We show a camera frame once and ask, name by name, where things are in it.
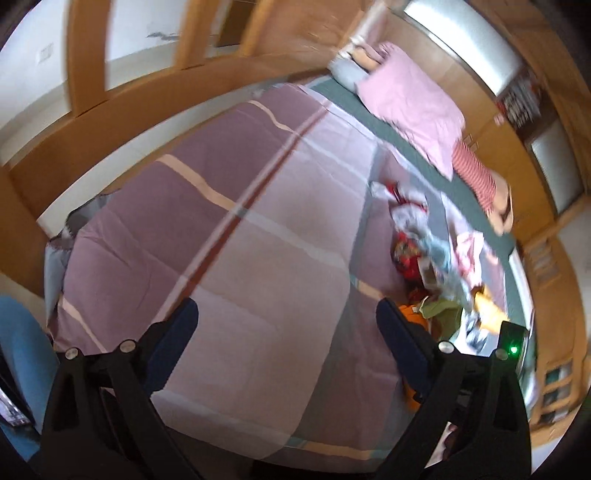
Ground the yellow wrapper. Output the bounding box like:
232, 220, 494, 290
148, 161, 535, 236
475, 285, 510, 334

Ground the row of books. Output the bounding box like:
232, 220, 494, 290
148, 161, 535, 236
496, 71, 543, 131

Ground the white red snack wrapper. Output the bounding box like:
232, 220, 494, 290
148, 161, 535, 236
372, 181, 429, 232

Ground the person's blue trouser leg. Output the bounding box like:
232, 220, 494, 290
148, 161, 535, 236
0, 295, 62, 462

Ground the striped purple blanket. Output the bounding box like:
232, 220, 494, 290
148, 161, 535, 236
46, 83, 448, 462

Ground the green wrapper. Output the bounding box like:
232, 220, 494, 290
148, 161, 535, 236
419, 296, 464, 332

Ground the light grey pillow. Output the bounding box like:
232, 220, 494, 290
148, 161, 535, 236
329, 58, 372, 94

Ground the wooden shelf unit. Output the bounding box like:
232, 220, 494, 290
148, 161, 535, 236
536, 353, 583, 428

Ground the light blue wrapper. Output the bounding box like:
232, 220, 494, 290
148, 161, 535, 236
422, 228, 459, 280

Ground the pink pillow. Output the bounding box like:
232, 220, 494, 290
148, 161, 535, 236
355, 41, 466, 182

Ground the orange plastic bag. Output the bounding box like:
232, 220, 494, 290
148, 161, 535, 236
398, 302, 432, 411

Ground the green bed mat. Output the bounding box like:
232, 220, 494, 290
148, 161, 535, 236
309, 74, 532, 333

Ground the pink wrapper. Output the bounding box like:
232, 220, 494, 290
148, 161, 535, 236
452, 232, 486, 282

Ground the wooden lattice partition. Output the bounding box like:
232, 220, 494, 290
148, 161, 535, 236
67, 0, 264, 116

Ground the bright window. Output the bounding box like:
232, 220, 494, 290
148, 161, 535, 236
530, 122, 583, 215
404, 0, 525, 95

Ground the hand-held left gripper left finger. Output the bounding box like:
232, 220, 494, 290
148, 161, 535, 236
39, 298, 204, 480

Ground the small plush toy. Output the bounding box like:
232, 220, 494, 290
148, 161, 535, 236
348, 44, 386, 72

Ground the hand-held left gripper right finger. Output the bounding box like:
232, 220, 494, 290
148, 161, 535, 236
374, 299, 532, 480

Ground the red striped pillow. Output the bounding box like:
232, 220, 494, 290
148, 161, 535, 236
451, 137, 516, 237

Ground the wooden bed frame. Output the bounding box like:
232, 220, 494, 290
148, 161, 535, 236
0, 0, 370, 296

